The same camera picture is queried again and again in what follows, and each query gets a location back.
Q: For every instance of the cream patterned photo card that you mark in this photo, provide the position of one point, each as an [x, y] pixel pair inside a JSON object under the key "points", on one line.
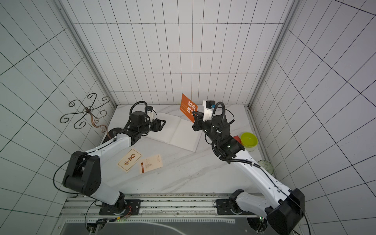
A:
{"points": [[129, 160]]}

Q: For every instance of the lime green plastic bowl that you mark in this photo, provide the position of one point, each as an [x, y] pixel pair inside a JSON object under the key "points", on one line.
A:
{"points": [[249, 140]]}

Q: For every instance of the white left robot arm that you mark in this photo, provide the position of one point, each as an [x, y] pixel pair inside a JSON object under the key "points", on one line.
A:
{"points": [[83, 173]]}

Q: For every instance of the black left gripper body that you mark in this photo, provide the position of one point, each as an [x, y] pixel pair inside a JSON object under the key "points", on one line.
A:
{"points": [[146, 128]]}

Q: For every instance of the orange photo card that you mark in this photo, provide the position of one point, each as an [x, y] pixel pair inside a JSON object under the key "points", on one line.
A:
{"points": [[187, 107]]}

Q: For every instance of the copper wire jewelry stand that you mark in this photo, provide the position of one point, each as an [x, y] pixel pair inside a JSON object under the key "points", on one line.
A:
{"points": [[95, 113]]}

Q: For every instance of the aluminium mounting rail frame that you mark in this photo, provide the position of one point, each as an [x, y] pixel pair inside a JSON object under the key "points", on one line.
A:
{"points": [[154, 208]]}

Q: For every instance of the cream text photo card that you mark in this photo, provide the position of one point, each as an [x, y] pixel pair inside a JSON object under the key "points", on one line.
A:
{"points": [[151, 163]]}

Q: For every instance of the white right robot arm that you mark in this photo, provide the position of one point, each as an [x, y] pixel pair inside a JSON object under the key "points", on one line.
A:
{"points": [[282, 207]]}

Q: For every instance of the clear green glass cup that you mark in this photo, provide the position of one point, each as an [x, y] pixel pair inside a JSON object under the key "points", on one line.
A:
{"points": [[267, 166]]}

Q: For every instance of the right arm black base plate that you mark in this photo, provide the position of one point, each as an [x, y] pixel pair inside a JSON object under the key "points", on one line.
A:
{"points": [[229, 207]]}

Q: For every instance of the white photo album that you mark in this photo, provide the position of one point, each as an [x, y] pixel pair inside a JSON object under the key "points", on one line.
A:
{"points": [[176, 132]]}

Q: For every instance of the red photo card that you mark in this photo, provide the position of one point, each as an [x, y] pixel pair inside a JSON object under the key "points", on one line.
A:
{"points": [[237, 138]]}

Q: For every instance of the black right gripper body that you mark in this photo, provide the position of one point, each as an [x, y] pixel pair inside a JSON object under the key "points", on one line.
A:
{"points": [[199, 123]]}

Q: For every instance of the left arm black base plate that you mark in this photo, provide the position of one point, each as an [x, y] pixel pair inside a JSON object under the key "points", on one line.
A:
{"points": [[132, 206]]}

